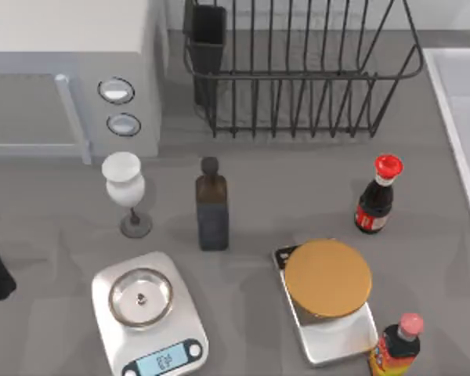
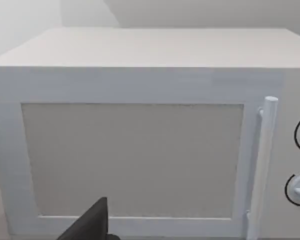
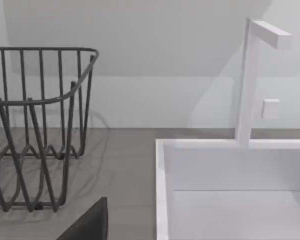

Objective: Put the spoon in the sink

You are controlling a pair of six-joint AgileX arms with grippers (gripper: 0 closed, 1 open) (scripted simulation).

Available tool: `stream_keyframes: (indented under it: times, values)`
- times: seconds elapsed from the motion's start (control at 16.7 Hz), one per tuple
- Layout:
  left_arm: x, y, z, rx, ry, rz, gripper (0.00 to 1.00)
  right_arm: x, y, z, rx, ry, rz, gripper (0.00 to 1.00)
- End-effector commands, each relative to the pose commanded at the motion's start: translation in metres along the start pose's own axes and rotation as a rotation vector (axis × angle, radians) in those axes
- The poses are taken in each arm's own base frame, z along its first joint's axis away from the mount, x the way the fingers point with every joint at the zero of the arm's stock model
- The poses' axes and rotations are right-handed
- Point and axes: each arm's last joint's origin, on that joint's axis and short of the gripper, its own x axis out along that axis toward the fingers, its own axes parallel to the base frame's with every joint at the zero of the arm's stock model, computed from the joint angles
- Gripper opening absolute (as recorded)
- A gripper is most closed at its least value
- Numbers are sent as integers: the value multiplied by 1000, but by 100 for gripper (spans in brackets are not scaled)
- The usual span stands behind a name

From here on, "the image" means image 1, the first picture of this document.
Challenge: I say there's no large microwave knob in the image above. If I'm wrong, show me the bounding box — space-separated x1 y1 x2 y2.
97 76 136 106

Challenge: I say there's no small microwave knob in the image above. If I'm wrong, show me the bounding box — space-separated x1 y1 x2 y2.
106 112 142 137

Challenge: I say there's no pale microwave oven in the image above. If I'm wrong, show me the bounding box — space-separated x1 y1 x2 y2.
0 0 168 165

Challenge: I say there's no dark bottle with red cap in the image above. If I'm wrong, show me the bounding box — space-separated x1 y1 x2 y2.
354 154 405 235

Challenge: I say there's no dark utensil holder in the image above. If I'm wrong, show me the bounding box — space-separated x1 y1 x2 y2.
183 0 227 107

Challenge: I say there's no dark wire dish rack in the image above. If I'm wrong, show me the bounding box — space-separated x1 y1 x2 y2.
183 0 424 139

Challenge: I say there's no microwave door handle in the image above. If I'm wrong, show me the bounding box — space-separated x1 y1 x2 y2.
54 74 92 165

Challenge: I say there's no white goblet cup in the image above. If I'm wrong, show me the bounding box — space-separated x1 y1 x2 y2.
101 151 154 239

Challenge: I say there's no white scale with gold plate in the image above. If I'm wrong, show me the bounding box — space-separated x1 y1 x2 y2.
273 238 380 367

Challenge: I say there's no dark bottle with pink cap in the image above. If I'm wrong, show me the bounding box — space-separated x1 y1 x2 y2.
368 312 425 376

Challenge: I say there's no dark square glass bottle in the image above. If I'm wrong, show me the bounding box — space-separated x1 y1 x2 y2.
195 156 230 252

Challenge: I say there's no silver scale with round pan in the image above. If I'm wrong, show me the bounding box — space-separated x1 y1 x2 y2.
91 251 210 376

